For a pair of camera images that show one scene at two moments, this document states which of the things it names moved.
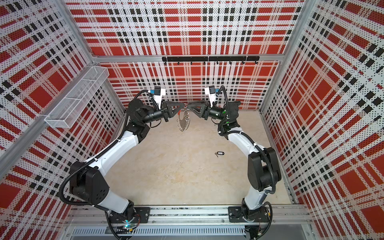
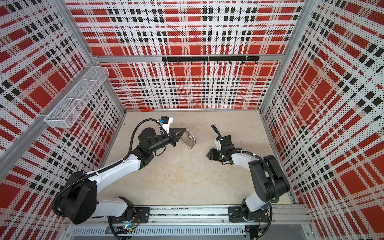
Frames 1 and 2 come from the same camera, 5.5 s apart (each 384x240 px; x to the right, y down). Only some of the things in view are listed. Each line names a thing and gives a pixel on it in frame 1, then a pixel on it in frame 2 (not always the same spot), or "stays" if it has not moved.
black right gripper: x=205 y=112 -> x=213 y=155
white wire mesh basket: x=67 y=112 stays
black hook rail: x=209 y=59 stays
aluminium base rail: x=93 y=221 stays
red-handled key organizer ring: x=187 y=118 -> x=188 y=140
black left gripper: x=167 y=111 -> x=175 y=137
